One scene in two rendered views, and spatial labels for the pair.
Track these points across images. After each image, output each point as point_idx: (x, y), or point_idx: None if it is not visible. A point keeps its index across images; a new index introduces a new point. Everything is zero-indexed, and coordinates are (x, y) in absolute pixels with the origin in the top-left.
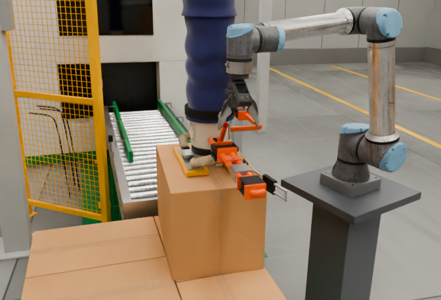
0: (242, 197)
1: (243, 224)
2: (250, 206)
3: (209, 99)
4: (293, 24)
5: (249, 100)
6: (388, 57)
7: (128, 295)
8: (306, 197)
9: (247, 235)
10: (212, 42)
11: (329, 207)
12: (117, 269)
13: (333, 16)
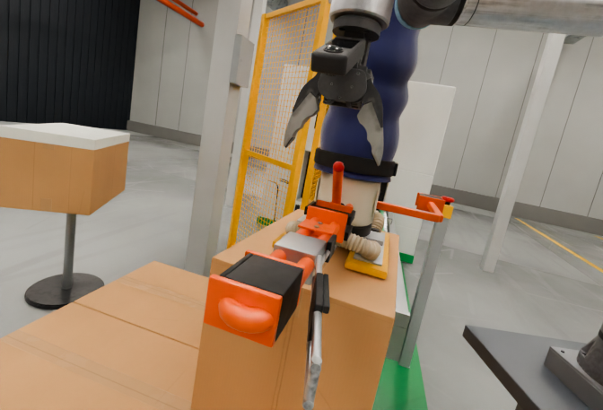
0: (335, 320)
1: (326, 378)
2: (347, 347)
3: (344, 134)
4: None
5: (337, 54)
6: None
7: (113, 395)
8: (502, 380)
9: (329, 403)
10: None
11: None
12: (157, 344)
13: None
